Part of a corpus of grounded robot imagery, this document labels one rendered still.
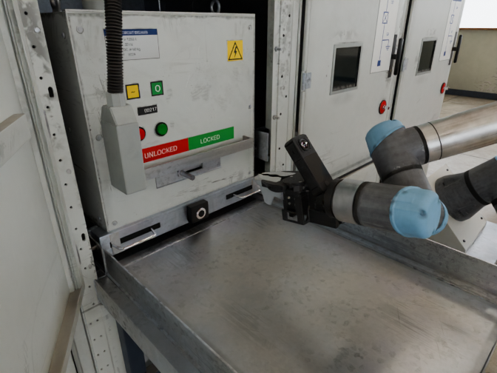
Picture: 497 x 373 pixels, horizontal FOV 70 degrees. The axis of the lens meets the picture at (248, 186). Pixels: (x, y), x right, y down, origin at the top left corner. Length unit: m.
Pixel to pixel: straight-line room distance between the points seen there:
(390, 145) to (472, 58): 8.15
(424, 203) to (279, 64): 0.65
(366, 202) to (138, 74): 0.55
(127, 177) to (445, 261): 0.72
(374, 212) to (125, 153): 0.47
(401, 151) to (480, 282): 0.37
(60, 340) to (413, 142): 0.74
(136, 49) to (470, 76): 8.30
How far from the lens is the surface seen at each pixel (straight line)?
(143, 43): 0.85
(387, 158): 0.70
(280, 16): 1.07
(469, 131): 0.75
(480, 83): 8.81
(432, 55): 2.04
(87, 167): 0.88
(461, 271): 0.94
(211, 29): 0.96
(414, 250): 0.96
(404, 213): 0.57
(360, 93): 1.46
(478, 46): 8.80
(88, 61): 0.80
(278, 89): 1.09
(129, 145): 0.73
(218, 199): 1.06
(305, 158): 0.65
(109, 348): 1.03
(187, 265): 0.88
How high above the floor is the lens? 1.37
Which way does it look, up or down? 24 degrees down
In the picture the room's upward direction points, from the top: straight up
